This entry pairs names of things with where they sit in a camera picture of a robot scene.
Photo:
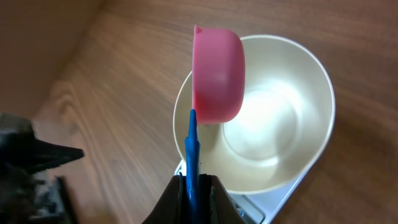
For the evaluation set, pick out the white ceramic bowl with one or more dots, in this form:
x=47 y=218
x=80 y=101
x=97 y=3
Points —
x=285 y=121

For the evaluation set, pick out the pink scoop blue handle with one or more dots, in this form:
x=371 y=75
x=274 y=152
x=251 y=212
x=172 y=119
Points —
x=218 y=79

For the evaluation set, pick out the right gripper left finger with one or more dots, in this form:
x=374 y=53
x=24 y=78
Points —
x=169 y=208

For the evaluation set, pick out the white digital kitchen scale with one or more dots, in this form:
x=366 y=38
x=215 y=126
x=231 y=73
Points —
x=263 y=207

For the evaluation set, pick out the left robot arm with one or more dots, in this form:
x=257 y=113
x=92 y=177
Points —
x=27 y=195

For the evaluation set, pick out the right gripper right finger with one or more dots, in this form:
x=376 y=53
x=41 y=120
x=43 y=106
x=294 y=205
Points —
x=216 y=205

